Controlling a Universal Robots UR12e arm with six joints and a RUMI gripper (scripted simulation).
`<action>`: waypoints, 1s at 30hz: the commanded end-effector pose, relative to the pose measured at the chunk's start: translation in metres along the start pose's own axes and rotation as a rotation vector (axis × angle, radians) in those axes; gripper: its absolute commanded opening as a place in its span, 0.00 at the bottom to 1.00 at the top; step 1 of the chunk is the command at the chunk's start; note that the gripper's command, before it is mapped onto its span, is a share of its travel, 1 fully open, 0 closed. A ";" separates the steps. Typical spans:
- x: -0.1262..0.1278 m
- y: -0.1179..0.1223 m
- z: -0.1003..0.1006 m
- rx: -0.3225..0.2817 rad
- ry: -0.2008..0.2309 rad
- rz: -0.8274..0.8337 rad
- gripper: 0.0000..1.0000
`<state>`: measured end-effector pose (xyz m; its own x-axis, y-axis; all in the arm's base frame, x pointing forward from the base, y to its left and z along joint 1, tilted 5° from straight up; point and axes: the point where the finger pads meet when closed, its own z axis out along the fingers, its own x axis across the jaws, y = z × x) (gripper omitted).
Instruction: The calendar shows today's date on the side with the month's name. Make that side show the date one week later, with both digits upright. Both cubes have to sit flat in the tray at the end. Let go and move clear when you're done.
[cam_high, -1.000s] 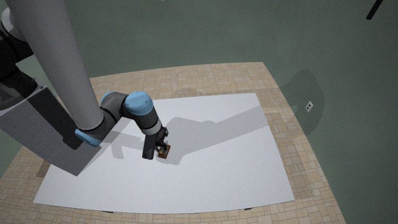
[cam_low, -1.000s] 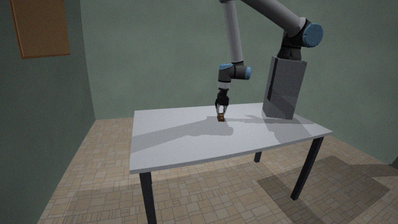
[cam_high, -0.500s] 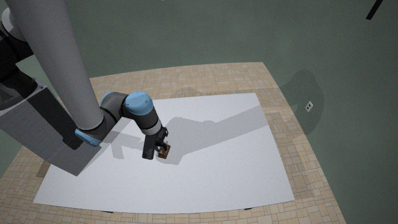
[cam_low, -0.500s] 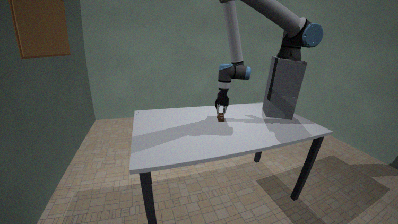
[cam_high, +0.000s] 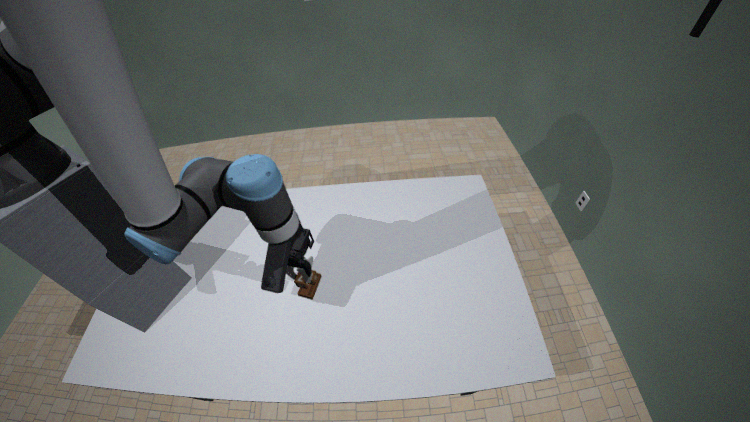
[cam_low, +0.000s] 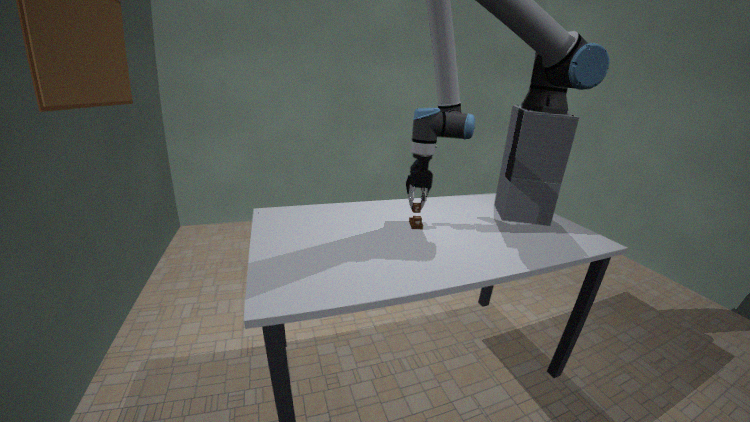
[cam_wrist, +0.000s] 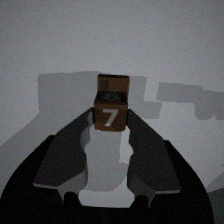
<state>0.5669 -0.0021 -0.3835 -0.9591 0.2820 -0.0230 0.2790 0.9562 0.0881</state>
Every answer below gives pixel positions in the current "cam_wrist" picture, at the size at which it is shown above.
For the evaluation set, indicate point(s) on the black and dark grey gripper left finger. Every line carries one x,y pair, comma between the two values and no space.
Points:
56,166

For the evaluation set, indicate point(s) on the brown wooden tray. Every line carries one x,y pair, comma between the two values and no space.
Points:
117,83

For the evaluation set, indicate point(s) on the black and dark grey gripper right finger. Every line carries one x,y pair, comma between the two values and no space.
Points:
157,170

